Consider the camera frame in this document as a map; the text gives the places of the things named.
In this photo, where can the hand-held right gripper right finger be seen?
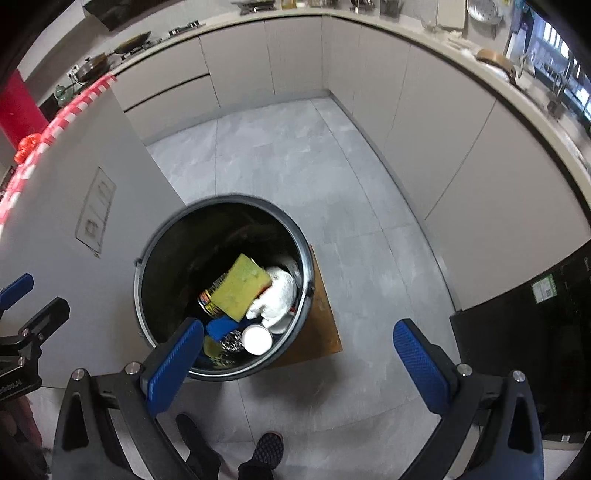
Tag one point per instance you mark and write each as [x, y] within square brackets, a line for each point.
[420, 369]

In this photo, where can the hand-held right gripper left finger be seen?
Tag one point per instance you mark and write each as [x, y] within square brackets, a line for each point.
[178, 364]

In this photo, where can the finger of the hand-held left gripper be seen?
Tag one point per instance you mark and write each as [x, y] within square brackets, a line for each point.
[16, 290]
[46, 318]

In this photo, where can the yellow cloth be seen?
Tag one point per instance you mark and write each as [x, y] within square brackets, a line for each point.
[211, 346]

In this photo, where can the blue cloth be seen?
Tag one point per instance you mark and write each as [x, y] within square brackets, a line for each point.
[221, 326]

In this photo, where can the steel wool scrubber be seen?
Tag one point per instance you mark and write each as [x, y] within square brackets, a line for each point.
[232, 342]

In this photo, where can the printed drink can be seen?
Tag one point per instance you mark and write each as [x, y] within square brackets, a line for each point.
[207, 300]

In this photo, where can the red paper cup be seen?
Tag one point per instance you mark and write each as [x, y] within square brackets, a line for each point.
[256, 339]

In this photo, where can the yellow green sponge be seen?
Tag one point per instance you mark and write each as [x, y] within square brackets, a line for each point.
[240, 286]

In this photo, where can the black round bin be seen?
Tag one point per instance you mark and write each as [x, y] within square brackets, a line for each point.
[184, 258]

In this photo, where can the white paper towel wad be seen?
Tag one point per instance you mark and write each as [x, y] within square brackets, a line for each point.
[279, 295]

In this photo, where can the person's left shoe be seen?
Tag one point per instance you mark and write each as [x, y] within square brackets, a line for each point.
[196, 443]

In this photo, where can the person's shoe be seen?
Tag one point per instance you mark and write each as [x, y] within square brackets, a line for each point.
[265, 450]
[196, 443]

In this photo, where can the wooden board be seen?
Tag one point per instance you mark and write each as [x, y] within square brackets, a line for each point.
[318, 332]

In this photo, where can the black built-in oven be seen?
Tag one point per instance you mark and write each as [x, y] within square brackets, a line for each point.
[531, 346]

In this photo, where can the island socket panel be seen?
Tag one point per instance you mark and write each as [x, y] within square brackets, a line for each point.
[97, 207]

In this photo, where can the person's right shoe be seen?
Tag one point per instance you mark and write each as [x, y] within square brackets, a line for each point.
[265, 450]

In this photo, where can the red checkered tablecloth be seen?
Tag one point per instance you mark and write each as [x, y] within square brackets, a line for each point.
[27, 161]

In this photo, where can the orange plastic bag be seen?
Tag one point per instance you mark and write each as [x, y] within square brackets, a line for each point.
[27, 147]

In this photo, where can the red thermos flask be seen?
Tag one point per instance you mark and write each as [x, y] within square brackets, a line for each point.
[18, 106]

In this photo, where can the green ceramic jar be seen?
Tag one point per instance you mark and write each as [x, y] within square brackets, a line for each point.
[62, 92]

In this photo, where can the steel wok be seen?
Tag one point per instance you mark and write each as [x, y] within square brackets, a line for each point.
[92, 67]

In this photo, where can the black frying pan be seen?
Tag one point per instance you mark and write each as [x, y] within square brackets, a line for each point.
[134, 42]

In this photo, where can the black range hood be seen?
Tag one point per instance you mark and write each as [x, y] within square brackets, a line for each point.
[115, 14]

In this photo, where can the gas stove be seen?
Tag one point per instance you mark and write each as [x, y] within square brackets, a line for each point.
[180, 30]

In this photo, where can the steel kitchen faucet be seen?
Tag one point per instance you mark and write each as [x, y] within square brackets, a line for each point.
[561, 87]

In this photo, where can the white cutting board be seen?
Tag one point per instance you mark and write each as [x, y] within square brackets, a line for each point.
[451, 11]

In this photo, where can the steel pot with lid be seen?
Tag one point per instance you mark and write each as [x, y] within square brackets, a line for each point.
[256, 5]

